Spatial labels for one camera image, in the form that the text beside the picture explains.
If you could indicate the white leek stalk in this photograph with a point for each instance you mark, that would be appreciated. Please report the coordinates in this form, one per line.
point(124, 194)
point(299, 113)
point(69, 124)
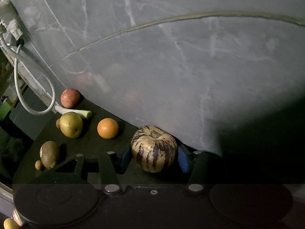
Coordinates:
point(82, 113)

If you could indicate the striped pepino melon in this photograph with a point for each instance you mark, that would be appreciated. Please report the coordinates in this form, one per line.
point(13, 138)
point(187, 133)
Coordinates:
point(153, 149)

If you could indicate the orange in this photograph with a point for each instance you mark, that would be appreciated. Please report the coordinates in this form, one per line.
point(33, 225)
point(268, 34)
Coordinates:
point(107, 128)

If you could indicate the brown kiwi with sticker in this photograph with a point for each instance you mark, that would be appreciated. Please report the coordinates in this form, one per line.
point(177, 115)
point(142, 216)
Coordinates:
point(48, 154)

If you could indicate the yellow lemon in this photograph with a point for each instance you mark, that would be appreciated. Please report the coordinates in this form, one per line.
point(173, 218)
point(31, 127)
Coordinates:
point(10, 224)

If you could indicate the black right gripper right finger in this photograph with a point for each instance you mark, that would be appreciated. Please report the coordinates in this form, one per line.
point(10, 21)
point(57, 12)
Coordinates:
point(192, 164)

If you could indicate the yellow-green pear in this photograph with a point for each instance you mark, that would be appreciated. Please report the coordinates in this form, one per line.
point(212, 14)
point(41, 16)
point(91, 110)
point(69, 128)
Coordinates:
point(71, 124)

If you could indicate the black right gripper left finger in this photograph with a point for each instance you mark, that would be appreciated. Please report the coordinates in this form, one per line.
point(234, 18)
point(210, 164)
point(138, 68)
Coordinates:
point(112, 164)

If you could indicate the red apple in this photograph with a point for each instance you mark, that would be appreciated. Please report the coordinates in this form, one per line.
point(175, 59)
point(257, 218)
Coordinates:
point(69, 98)

